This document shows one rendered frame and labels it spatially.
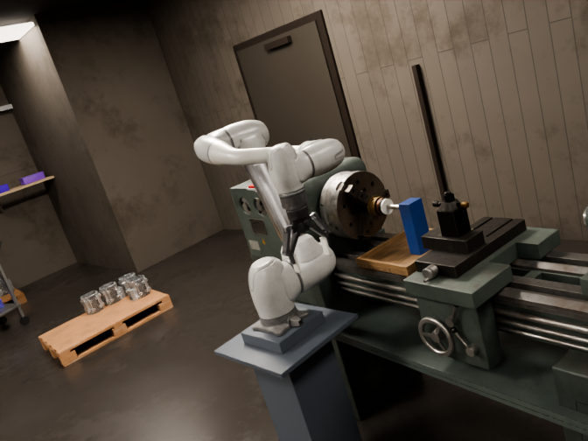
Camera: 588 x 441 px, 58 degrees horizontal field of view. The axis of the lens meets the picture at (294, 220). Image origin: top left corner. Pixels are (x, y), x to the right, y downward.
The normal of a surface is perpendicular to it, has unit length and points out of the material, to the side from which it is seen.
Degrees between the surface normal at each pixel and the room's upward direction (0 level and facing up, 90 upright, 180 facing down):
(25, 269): 90
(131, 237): 90
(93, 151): 90
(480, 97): 90
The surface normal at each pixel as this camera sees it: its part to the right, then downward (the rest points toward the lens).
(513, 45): -0.69, 0.39
